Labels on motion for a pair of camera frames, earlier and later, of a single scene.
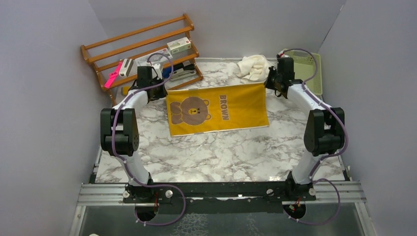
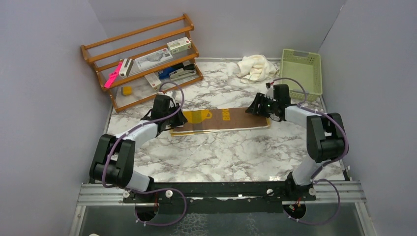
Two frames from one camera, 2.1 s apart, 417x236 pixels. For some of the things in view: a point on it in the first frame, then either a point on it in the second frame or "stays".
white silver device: [126, 67] stays
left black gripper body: [159, 92] to [175, 120]
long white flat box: [156, 57] stays
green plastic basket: [307, 67] stays
